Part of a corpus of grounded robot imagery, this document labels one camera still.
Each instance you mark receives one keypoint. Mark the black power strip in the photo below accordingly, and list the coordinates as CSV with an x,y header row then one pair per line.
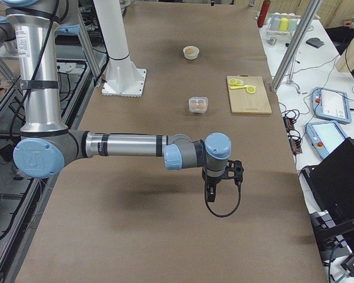
x,y
293,136

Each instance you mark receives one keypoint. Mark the bamboo cutting board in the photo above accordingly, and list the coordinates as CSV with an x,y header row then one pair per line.
x,y
243,103

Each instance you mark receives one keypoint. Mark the small metal cup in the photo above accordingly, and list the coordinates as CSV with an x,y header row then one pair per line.
x,y
272,41

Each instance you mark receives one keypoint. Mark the blue teach pendant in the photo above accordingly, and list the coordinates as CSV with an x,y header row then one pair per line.
x,y
331,104
325,136

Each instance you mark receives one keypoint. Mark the far blue teach pendant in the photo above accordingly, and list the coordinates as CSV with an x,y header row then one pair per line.
x,y
331,104

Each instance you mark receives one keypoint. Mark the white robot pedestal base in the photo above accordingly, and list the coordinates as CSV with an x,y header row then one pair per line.
x,y
122,78

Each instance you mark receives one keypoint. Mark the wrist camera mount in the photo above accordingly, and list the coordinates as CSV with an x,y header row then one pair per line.
x,y
235,170

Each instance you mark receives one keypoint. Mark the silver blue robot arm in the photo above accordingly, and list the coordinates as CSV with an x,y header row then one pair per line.
x,y
47,145

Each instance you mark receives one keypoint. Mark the grey cup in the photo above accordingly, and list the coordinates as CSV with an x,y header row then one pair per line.
x,y
274,23

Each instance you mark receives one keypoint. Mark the red cylindrical bottle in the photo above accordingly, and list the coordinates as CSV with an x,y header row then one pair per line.
x,y
263,13

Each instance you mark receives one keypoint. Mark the clear plastic egg box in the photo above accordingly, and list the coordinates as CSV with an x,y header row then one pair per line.
x,y
198,100

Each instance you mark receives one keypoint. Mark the brown egg from bowl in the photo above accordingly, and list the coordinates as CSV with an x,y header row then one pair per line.
x,y
189,51

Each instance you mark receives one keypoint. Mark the dark grey pad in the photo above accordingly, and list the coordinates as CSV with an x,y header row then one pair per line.
x,y
315,42

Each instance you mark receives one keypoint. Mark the aluminium frame post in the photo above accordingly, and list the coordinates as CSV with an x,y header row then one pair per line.
x,y
295,42

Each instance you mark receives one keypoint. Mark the yellow plastic knife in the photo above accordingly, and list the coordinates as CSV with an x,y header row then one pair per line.
x,y
233,87

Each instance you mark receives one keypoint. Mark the white ceramic bowl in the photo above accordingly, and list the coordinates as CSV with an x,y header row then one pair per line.
x,y
191,56

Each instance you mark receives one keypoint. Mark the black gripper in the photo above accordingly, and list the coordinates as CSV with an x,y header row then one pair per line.
x,y
211,181

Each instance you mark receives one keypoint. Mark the near blue teach pendant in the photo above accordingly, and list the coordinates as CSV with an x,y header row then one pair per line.
x,y
325,136

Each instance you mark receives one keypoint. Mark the yellow cup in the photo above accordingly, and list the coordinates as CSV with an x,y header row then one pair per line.
x,y
284,23

